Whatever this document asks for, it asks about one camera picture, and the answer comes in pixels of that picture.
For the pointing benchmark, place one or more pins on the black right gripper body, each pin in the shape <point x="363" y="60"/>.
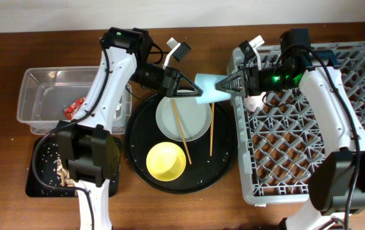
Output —
<point x="266" y="81"/>

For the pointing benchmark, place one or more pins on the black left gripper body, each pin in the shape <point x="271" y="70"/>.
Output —
<point x="154" y="76"/>

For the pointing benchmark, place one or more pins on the light blue plastic cup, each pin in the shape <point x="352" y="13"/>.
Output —
<point x="206" y="82"/>

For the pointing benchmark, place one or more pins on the wooden chopstick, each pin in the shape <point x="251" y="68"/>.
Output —
<point x="179" y="125"/>
<point x="212" y="128"/>

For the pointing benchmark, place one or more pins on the pink plastic cup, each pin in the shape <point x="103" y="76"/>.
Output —
<point x="251" y="103"/>

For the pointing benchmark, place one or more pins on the grey round plate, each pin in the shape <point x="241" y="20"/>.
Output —
<point x="195" y="119"/>

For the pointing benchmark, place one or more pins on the white tissue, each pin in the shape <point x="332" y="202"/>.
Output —
<point x="117" y="113"/>

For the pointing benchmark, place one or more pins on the yellow bowl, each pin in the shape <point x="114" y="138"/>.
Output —
<point x="166" y="161"/>

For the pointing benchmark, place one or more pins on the red strawberry cake wrapper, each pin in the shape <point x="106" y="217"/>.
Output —
<point x="73" y="108"/>

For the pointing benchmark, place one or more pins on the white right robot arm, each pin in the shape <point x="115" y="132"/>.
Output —
<point x="337" y="187"/>

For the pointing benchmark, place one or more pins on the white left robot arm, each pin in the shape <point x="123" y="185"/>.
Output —
<point x="87" y="149"/>

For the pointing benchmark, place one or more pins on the grey dishwasher rack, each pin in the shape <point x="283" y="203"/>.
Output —
<point x="280" y="148"/>

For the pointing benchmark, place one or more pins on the clear plastic waste bin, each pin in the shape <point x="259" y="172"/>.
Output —
<point x="46" y="92"/>

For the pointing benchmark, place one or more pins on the black round tray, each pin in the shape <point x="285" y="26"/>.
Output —
<point x="142" y="133"/>

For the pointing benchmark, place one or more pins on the black rectangular tray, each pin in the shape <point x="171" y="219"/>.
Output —
<point x="47" y="165"/>

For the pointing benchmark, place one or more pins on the food scraps and rice pile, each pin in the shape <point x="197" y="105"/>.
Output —
<point x="63" y="174"/>

